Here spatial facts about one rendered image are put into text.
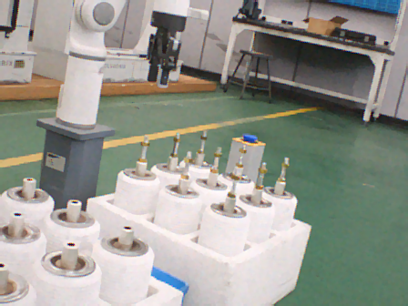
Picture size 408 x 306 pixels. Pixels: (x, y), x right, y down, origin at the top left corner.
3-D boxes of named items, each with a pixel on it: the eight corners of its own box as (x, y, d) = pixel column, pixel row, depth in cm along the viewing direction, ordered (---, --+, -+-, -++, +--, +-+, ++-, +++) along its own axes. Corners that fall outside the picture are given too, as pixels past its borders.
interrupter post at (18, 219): (4, 233, 79) (5, 212, 78) (16, 229, 81) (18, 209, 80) (14, 239, 78) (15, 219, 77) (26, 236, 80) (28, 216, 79)
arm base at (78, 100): (51, 121, 134) (60, 53, 130) (75, 118, 142) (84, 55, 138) (79, 130, 130) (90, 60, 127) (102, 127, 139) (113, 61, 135)
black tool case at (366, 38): (335, 37, 559) (337, 28, 556) (375, 46, 548) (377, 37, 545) (332, 36, 527) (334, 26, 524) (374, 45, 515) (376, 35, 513)
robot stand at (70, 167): (22, 229, 139) (35, 119, 133) (58, 218, 152) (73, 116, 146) (64, 249, 133) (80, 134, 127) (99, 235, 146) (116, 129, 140)
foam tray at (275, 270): (76, 270, 125) (86, 198, 121) (174, 235, 157) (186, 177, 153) (214, 347, 105) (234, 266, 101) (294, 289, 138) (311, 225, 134)
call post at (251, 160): (209, 241, 158) (231, 139, 151) (221, 236, 164) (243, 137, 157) (229, 250, 155) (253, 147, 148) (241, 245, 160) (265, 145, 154)
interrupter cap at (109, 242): (89, 243, 82) (90, 239, 82) (122, 233, 89) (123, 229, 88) (126, 262, 78) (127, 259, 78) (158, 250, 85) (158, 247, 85)
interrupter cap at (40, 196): (-3, 193, 94) (-3, 189, 94) (30, 188, 100) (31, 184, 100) (24, 208, 90) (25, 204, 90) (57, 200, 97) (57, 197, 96)
